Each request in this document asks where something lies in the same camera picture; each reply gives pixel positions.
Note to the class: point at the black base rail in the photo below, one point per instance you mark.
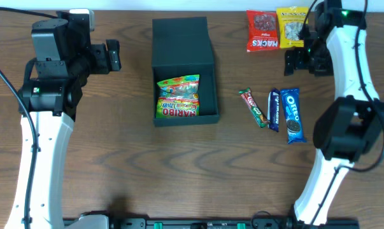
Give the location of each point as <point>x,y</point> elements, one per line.
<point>100,219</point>

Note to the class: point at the black box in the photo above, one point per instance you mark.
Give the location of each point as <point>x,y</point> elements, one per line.
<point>180,47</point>

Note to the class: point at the green Haribo candy bag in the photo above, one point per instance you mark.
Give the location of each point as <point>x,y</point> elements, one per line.
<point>178,97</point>

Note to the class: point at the red green KitKat bar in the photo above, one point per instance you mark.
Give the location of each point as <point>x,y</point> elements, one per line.
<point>258,115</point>

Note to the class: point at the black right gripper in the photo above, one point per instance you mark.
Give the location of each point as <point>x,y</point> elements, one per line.
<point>299,60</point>

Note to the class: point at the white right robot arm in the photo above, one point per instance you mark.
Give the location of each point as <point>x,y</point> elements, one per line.
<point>348,129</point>

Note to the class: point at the blue Oreo cookie pack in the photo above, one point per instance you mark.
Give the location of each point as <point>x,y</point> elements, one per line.
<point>291,107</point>

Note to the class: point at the yellow snack bag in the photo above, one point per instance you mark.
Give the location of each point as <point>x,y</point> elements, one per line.
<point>291,21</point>

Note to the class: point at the dark blue chocolate bar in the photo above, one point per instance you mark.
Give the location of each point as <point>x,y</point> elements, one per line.
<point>274,109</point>

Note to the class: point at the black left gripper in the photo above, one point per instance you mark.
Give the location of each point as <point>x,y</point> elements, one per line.
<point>103,58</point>

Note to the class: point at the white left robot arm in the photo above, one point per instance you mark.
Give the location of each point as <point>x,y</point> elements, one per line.
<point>52,88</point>

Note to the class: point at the red Hacks candy bag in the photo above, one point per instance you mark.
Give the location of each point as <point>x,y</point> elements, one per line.
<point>262,31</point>

